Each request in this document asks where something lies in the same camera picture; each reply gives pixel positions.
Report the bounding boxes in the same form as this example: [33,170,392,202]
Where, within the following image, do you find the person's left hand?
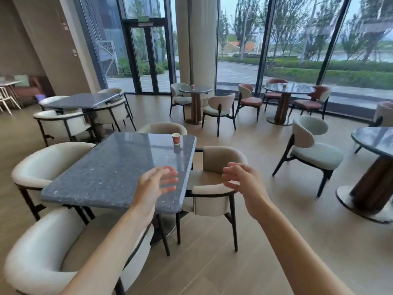
[134,166,179,219]

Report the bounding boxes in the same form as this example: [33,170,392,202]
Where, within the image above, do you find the person's right hand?
[222,163,272,220]

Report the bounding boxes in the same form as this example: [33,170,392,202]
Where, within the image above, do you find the person's left forearm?
[61,206,155,295]

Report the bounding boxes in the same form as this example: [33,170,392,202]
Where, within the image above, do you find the person's right forearm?
[254,200,357,295]

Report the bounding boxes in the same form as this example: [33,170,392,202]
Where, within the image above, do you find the cream armchair black legs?
[33,111,93,147]
[91,98,137,133]
[176,146,249,252]
[11,142,96,222]
[97,88,134,119]
[137,122,188,136]
[39,95,70,112]
[4,207,155,295]

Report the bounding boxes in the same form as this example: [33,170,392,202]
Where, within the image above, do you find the rectangular grey marble table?
[40,132,198,215]

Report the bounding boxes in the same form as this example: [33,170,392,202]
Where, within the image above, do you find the red seat curved-back chair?
[264,78,289,112]
[288,85,332,120]
[235,83,263,122]

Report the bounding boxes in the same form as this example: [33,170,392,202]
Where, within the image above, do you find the small round dark table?
[179,85,213,125]

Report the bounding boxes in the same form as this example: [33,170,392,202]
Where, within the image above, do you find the large round glossy table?
[264,83,316,126]

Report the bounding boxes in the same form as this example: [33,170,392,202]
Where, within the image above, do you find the square grey marble table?
[39,93,121,142]

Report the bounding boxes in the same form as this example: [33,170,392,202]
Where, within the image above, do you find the black framed glass double door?
[121,17,173,95]

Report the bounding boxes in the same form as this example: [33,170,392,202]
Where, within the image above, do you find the white round pillar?
[174,0,220,92]

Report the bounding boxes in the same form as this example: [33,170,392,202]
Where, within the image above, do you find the brown sofa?
[14,75,50,106]

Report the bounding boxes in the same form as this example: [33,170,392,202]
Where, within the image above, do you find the white metal chair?
[0,85,22,116]

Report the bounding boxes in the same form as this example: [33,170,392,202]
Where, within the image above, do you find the white round table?
[0,78,21,103]

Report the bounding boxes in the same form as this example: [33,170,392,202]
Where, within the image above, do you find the round table wooden pedestal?
[335,127,393,224]

